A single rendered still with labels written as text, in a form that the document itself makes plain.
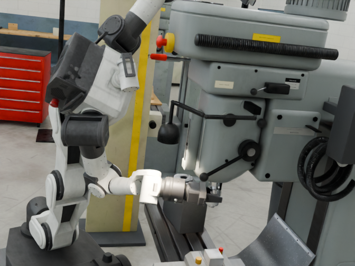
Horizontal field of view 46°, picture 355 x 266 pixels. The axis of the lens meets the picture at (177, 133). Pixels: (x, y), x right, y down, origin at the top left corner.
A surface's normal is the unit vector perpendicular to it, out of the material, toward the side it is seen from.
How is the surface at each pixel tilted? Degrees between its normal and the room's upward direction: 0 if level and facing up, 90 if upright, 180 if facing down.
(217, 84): 90
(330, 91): 90
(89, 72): 58
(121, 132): 90
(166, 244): 0
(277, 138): 90
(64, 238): 104
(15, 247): 0
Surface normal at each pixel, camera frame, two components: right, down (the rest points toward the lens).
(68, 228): 0.39, -0.69
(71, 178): 0.60, 0.16
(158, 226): 0.12, -0.95
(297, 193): -0.96, -0.04
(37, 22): 0.24, 0.32
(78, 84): 0.57, -0.23
